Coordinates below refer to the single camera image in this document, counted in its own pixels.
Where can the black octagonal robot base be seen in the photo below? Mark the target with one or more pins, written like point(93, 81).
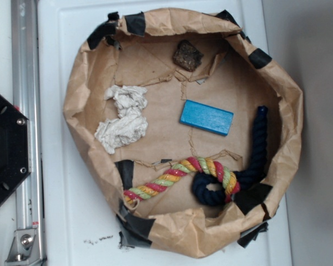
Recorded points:
point(14, 154)

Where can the blue rectangular wooden block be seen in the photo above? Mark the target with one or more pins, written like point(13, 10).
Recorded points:
point(206, 117)

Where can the brown paper bag bin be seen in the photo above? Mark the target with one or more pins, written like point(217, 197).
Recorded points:
point(234, 75)

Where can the crumpled white paper towel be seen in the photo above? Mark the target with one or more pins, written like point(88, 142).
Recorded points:
point(131, 125)

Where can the dark brown cork chunk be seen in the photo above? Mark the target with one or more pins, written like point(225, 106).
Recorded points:
point(187, 56)

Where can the aluminium extrusion rail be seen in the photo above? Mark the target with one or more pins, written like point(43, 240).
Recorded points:
point(25, 69)

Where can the metal corner bracket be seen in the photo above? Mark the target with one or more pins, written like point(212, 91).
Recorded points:
point(24, 249)

